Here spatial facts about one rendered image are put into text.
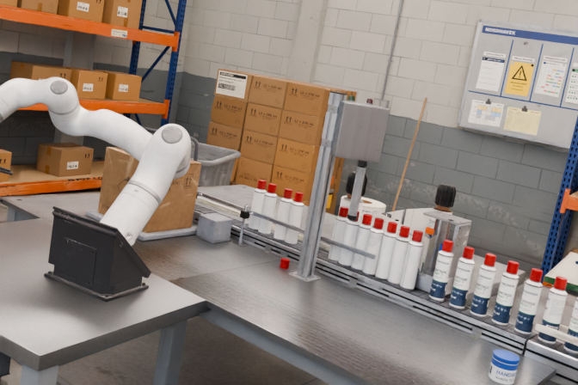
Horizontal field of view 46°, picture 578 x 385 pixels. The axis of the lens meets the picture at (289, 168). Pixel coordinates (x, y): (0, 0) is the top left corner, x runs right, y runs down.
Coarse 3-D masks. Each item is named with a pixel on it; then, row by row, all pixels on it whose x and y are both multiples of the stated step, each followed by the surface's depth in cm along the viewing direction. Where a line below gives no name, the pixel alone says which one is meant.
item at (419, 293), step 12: (228, 216) 297; (276, 240) 271; (336, 264) 253; (372, 276) 246; (396, 288) 237; (432, 300) 230; (444, 300) 233; (468, 312) 224; (492, 324) 217; (528, 336) 212
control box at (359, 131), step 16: (352, 112) 233; (368, 112) 235; (384, 112) 237; (336, 128) 236; (352, 128) 235; (368, 128) 236; (384, 128) 238; (336, 144) 235; (352, 144) 236; (368, 144) 238; (368, 160) 239
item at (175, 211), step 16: (112, 160) 271; (128, 160) 265; (192, 160) 277; (112, 176) 271; (128, 176) 265; (192, 176) 272; (112, 192) 272; (176, 192) 268; (192, 192) 274; (160, 208) 263; (176, 208) 270; (192, 208) 276; (160, 224) 265; (176, 224) 272
